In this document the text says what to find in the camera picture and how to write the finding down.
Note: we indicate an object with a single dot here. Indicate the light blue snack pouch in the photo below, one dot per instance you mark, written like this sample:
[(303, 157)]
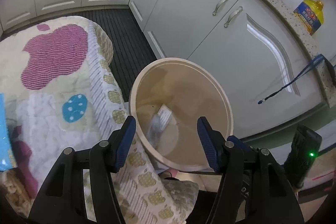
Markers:
[(7, 159)]

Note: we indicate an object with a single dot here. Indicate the yellow cooking oil bottle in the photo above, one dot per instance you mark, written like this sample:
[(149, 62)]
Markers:
[(311, 15)]

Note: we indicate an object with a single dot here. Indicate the beige round trash bin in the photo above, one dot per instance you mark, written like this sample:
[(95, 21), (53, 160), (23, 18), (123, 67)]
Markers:
[(189, 92)]

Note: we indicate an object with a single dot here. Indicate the black ribbed floor mat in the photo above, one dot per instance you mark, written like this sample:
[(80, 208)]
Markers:
[(132, 52)]

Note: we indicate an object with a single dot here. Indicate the patterned quilted table cover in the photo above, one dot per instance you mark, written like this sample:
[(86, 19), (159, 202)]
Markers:
[(59, 92)]

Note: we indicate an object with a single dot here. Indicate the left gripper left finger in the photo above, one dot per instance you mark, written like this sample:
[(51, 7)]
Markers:
[(61, 196)]

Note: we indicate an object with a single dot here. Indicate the white lower kitchen cabinets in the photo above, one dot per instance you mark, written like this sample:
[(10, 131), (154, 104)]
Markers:
[(254, 48)]

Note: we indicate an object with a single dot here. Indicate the white paper trash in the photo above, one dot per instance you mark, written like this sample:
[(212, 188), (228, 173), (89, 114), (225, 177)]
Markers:
[(157, 125)]

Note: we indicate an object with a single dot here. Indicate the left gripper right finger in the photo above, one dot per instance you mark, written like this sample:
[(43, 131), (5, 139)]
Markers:
[(262, 205)]

